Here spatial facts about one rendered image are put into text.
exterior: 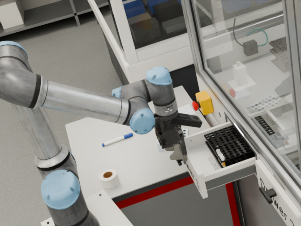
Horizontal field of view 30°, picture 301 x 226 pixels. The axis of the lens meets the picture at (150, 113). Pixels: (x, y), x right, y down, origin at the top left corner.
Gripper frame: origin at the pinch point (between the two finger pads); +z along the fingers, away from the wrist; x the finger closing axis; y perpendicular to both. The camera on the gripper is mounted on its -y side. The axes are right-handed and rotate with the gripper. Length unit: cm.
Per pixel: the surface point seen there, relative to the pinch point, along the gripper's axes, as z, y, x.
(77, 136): 15, 35, -59
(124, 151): 14.4, 17.7, -35.3
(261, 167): -2.7, -19.7, 21.5
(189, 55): 5, -27, -80
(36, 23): 76, 49, -384
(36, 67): 91, 60, -318
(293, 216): -0.3, -19.2, 43.3
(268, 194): -0.9, -17.0, 32.3
